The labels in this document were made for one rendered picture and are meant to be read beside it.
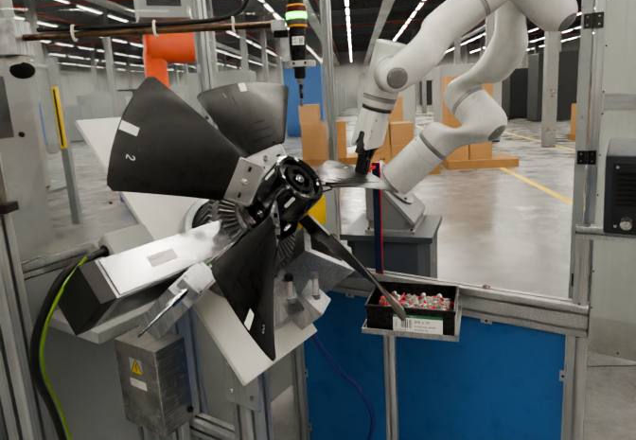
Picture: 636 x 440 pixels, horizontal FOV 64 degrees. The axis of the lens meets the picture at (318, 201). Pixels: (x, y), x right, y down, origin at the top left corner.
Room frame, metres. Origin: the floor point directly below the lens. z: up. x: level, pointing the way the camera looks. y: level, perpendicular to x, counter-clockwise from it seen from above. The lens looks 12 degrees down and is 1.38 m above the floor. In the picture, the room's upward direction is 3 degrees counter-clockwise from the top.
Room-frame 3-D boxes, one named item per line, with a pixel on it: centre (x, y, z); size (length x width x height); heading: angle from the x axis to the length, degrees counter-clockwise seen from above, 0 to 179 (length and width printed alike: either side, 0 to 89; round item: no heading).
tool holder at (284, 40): (1.13, 0.03, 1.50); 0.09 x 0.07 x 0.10; 91
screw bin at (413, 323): (1.20, -0.23, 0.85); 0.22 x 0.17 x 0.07; 71
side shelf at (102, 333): (1.34, 0.54, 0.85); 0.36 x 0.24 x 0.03; 146
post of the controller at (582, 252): (1.14, -0.62, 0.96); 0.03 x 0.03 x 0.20; 56
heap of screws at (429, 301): (1.20, -0.23, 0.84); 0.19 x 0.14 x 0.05; 71
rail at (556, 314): (1.38, -0.26, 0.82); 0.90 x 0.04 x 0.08; 56
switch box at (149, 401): (1.13, 0.43, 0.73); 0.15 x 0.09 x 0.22; 56
